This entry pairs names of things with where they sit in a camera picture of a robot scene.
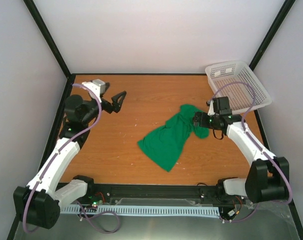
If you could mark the left black frame post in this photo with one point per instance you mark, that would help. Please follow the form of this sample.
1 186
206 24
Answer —
39 21

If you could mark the black aluminium rail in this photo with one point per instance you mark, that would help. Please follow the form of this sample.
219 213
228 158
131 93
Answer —
199 193

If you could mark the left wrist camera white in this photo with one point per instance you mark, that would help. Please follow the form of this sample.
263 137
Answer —
97 87

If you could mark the right black frame post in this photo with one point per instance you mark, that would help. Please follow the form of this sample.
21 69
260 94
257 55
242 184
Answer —
273 29

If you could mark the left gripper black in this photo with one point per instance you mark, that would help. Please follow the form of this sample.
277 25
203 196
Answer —
116 106

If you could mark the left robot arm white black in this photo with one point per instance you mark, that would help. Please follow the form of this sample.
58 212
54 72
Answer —
40 202

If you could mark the light blue cable duct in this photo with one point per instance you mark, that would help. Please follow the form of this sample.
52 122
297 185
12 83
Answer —
156 211

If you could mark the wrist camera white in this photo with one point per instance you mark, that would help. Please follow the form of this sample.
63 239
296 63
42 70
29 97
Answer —
97 87
219 106

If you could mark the white perforated plastic basket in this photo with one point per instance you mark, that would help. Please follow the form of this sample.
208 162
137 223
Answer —
235 80

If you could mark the green t-shirt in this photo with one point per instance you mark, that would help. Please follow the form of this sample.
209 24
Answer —
164 145

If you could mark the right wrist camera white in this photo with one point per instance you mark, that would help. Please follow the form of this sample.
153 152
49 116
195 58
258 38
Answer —
219 106

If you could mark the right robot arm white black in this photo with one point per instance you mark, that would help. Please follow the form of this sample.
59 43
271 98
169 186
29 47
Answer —
268 176

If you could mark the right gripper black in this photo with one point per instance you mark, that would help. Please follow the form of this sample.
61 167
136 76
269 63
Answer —
203 122

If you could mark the black frame post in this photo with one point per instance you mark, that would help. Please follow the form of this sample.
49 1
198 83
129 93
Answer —
39 21
273 29

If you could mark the small circuit board with led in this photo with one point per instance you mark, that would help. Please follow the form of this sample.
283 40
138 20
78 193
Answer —
97 199

